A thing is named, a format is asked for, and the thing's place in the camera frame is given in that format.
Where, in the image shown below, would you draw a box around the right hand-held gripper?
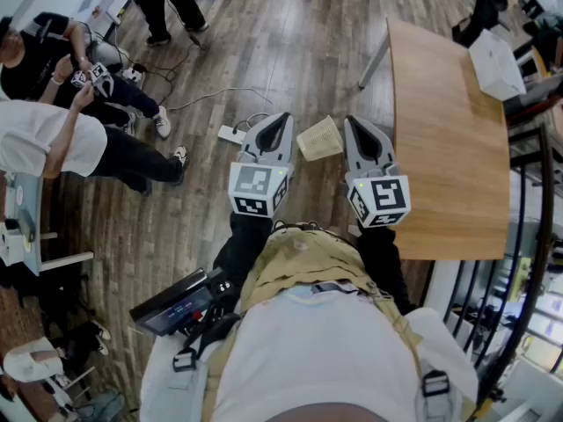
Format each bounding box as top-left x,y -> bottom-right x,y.
343,114 -> 413,229

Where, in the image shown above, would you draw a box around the light grey table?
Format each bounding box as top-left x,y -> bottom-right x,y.
0,171 -> 95,277

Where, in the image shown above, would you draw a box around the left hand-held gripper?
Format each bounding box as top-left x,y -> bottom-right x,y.
228,112 -> 296,217

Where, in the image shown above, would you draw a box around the black floor cable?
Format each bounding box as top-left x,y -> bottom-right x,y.
131,33 -> 208,105

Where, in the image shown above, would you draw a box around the person's left forearm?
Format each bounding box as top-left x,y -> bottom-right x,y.
212,211 -> 276,301

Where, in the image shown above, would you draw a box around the beige woven basket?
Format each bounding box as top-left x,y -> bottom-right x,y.
296,114 -> 345,163

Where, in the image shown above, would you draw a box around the grey strap buckle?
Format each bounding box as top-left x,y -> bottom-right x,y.
420,368 -> 452,412

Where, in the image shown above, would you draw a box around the black waist-mounted screen device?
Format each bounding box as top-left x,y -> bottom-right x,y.
128,267 -> 241,338

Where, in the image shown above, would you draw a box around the white floor cable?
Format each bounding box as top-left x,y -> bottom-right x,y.
165,85 -> 274,113

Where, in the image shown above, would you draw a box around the grey round stool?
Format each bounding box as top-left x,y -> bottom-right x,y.
87,40 -> 129,68

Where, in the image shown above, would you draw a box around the black office chair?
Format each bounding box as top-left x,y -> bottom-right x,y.
451,0 -> 514,48

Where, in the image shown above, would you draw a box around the white power strip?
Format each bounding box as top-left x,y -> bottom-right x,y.
216,123 -> 248,145

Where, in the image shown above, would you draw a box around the person's white shirt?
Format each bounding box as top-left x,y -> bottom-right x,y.
139,291 -> 481,422

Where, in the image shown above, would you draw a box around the person's right forearm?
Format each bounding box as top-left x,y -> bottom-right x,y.
355,222 -> 419,316

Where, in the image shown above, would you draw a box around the white plastic storage box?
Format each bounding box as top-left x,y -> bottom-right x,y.
467,28 -> 528,102

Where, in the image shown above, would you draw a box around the person's khaki trousers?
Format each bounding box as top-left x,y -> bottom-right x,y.
239,227 -> 423,324

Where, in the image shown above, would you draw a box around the black strap with buckle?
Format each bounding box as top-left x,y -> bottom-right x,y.
172,312 -> 242,374

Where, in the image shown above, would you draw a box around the black metal railing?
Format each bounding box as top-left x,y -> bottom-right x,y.
421,120 -> 563,422

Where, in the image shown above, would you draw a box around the white table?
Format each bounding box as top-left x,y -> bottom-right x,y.
77,0 -> 134,39

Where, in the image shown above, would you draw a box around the wooden table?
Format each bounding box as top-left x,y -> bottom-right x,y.
357,17 -> 512,262

